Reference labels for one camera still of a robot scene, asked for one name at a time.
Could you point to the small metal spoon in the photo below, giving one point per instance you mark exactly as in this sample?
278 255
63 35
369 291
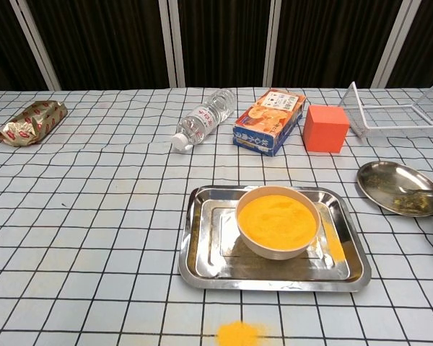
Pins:
418 192

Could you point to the bowl of orange powder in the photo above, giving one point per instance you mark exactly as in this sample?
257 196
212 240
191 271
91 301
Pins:
278 220

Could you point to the rectangular steel tray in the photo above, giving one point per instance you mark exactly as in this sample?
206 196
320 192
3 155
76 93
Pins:
209 252

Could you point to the white grid-patterned tablecloth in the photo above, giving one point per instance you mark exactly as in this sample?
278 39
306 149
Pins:
94 216

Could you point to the round steel plate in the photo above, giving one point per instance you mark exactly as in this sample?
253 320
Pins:
382 180

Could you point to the orange blue snack box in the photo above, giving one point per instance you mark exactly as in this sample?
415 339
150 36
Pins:
267 119

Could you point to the clear plastic water bottle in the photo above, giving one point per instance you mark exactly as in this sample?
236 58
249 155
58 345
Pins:
202 120

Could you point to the spilled orange powder pile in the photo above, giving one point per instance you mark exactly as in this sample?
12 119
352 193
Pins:
238 335

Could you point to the black folding screen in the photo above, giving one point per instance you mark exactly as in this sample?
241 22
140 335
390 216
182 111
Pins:
94 36

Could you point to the gold foil snack packet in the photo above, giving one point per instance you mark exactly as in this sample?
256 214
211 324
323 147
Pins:
29 124

